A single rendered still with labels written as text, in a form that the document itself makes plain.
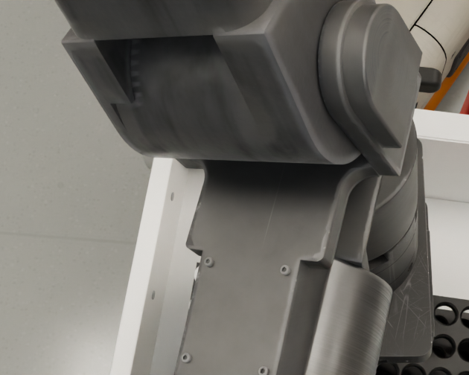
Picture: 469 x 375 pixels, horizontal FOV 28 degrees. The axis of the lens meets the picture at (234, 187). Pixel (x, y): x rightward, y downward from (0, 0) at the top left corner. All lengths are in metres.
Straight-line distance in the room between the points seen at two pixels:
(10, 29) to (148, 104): 1.44
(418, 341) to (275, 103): 0.18
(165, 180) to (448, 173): 0.17
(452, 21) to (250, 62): 1.10
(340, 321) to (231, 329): 0.04
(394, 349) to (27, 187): 1.21
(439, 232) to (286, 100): 0.37
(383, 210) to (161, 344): 0.30
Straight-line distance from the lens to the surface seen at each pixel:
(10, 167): 1.59
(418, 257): 0.41
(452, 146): 0.53
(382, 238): 0.34
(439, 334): 0.52
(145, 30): 0.25
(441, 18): 1.33
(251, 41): 0.23
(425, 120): 0.53
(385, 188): 0.31
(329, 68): 0.25
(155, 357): 0.59
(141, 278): 0.54
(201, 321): 0.29
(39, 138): 1.59
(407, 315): 0.41
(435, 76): 0.56
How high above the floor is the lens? 1.41
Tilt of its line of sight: 69 degrees down
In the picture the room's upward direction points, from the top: 10 degrees counter-clockwise
